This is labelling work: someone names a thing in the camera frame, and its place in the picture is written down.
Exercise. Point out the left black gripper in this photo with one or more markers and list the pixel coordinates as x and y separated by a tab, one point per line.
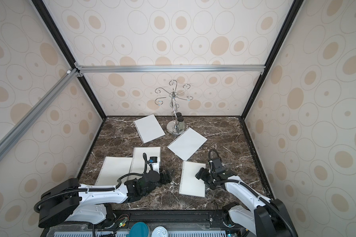
170	177

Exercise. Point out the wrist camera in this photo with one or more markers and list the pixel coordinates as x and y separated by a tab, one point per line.
154	163
216	165

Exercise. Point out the left diagonal aluminium rail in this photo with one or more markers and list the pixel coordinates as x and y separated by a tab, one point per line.
11	138

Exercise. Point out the green spice bottle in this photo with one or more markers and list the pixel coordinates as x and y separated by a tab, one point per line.
181	124

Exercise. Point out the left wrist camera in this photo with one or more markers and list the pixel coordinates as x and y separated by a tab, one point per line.
154	163

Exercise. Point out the torn lined page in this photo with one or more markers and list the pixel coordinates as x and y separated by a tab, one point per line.
187	144
149	128

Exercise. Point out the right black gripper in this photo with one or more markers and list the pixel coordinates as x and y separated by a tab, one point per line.
204	175

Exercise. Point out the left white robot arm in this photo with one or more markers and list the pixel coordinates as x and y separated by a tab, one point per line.
74	202

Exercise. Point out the chrome hook stand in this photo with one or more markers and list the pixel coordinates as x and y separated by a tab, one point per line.
173	95

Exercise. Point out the horizontal aluminium rail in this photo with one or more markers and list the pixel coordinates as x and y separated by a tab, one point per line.
171	68

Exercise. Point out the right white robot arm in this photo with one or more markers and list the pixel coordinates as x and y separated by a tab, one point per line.
255	207

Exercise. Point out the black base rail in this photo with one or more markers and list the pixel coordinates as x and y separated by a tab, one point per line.
178	223

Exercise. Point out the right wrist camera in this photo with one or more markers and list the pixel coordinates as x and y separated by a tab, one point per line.
216	165

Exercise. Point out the spiral notebook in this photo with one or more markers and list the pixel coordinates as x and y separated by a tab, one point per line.
112	169
190	185
137	165

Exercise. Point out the teal round lid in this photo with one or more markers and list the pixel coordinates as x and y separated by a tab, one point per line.
139	229

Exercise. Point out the white round lid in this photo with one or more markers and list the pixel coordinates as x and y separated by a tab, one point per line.
160	232

